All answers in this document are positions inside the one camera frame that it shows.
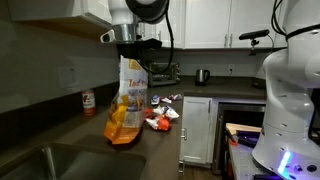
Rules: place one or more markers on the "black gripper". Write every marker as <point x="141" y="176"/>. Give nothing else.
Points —
<point x="131" y="50"/>

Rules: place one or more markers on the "orange white snack pack bag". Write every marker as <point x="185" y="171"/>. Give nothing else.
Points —
<point x="128" y="110"/>

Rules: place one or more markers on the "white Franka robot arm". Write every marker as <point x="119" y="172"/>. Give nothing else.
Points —
<point x="290" y="100"/>

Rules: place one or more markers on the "silver toaster oven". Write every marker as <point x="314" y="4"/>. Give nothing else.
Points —
<point x="165" y="75"/>

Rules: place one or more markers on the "white upper cabinet door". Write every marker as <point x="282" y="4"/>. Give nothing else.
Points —
<point x="253" y="16"/>
<point x="178" y="23"/>
<point x="208" y="23"/>

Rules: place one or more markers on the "white cabinet door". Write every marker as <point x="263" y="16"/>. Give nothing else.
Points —
<point x="196" y="133"/>
<point x="253" y="16"/>
<point x="178" y="23"/>
<point x="208" y="23"/>

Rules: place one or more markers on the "steel electric kettle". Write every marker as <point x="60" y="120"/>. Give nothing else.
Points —
<point x="201" y="77"/>

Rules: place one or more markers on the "white lower cabinet door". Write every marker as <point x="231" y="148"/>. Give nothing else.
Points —
<point x="196" y="133"/>

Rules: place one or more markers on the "stainless steel sink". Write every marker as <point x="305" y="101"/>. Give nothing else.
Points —
<point x="100" y="166"/>

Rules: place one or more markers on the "black built-in dishwasher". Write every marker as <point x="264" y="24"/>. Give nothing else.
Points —
<point x="240" y="115"/>

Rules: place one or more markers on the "wooden board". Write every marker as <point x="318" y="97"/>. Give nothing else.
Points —
<point x="243" y="127"/>

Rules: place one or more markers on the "chrome faucet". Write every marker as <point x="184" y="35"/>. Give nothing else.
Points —
<point x="49" y="163"/>

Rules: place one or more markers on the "black clamp with orange tip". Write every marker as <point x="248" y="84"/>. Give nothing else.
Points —
<point x="240" y="140"/>

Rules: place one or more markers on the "grey perforated robot table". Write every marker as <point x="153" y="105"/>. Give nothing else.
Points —
<point x="241" y="163"/>

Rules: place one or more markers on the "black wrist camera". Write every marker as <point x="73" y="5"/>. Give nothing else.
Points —
<point x="151" y="43"/>

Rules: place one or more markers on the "grey wall switch plate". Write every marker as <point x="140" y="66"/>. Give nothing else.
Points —
<point x="68" y="76"/>

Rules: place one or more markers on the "small white wall outlet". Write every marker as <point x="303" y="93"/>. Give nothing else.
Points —
<point x="231" y="68"/>

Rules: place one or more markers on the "black stereo camera on stand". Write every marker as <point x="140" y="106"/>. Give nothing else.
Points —
<point x="255" y="34"/>

